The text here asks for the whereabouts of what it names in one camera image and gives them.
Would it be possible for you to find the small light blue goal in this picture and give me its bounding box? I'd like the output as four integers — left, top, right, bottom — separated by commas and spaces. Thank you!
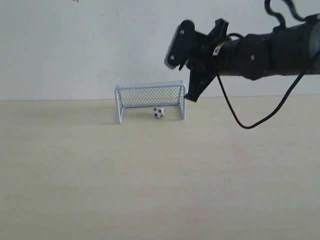
114, 80, 187, 124

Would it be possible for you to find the black cable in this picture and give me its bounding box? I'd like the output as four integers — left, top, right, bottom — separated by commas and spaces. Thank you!
216, 53, 320, 130

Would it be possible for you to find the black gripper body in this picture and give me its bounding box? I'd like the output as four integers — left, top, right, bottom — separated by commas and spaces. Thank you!
186, 32, 240, 75

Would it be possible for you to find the small black white soccer ball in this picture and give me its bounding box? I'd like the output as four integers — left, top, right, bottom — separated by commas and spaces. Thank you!
153, 106, 165, 119

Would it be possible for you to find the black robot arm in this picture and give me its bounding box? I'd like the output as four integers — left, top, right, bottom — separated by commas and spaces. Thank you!
184, 14, 320, 102

